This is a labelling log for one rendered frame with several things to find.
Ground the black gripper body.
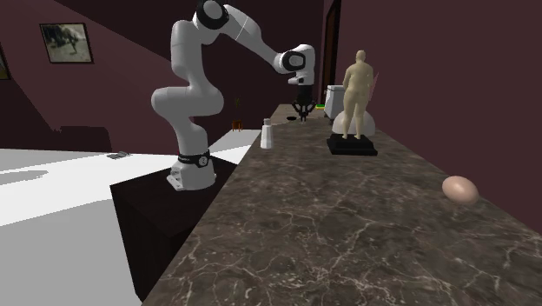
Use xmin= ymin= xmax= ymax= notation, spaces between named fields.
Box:
xmin=296 ymin=83 xmax=314 ymax=109

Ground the white box appliance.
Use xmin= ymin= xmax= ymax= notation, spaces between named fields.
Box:
xmin=323 ymin=84 xmax=346 ymax=121

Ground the white salt shaker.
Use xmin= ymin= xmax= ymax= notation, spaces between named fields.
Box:
xmin=260 ymin=117 xmax=274 ymax=150

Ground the beige human figure statue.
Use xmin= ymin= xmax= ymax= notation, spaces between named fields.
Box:
xmin=326 ymin=50 xmax=379 ymax=156

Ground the dark door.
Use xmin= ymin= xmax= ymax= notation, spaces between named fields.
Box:
xmin=319 ymin=0 xmax=343 ymax=106

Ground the white dome-shaped object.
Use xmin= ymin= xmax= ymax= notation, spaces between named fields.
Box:
xmin=331 ymin=110 xmax=377 ymax=137

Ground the dark robot stand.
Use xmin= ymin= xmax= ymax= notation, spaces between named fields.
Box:
xmin=109 ymin=156 xmax=238 ymax=303

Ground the beige egg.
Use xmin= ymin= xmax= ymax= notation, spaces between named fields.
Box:
xmin=441 ymin=175 xmax=480 ymax=206

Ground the framed wall picture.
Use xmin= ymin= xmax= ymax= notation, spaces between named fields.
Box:
xmin=39 ymin=22 xmax=95 ymax=65

